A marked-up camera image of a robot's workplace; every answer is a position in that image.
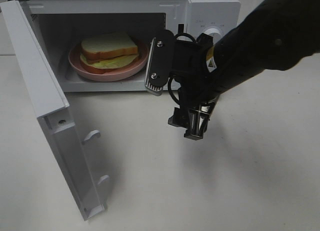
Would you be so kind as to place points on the pink plastic plate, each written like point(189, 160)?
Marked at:
point(110, 76)

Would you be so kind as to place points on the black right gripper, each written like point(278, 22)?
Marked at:
point(187, 78)

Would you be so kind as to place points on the toy sandwich with lettuce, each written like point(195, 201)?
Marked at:
point(107, 52)

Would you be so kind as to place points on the upper white microwave knob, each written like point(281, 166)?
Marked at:
point(215, 33)

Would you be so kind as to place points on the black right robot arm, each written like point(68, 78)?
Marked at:
point(276, 35)

